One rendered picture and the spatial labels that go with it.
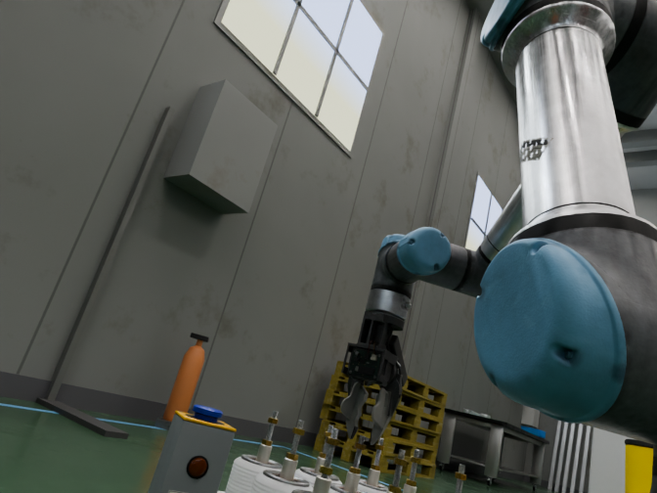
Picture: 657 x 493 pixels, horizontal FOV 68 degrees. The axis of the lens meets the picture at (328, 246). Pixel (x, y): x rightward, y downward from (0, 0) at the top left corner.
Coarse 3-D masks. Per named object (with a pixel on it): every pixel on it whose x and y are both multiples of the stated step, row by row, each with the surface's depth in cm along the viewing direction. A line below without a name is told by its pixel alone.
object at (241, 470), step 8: (240, 464) 83; (248, 464) 82; (232, 472) 84; (240, 472) 82; (248, 472) 81; (256, 472) 81; (232, 480) 83; (240, 480) 82; (248, 480) 81; (232, 488) 82; (240, 488) 81; (248, 488) 81
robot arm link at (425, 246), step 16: (416, 240) 76; (432, 240) 77; (448, 240) 77; (400, 256) 79; (416, 256) 75; (432, 256) 76; (448, 256) 76; (464, 256) 79; (400, 272) 81; (416, 272) 78; (432, 272) 77; (448, 272) 79; (464, 272) 79; (448, 288) 81
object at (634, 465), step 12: (636, 444) 287; (648, 444) 280; (636, 456) 285; (648, 456) 279; (636, 468) 283; (648, 468) 277; (636, 480) 280; (648, 480) 275; (636, 492) 278; (648, 492) 273
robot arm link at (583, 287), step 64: (512, 0) 53; (576, 0) 50; (640, 0) 54; (512, 64) 55; (576, 64) 46; (576, 128) 42; (576, 192) 38; (512, 256) 36; (576, 256) 32; (640, 256) 33; (512, 320) 34; (576, 320) 29; (640, 320) 30; (512, 384) 33; (576, 384) 30; (640, 384) 30
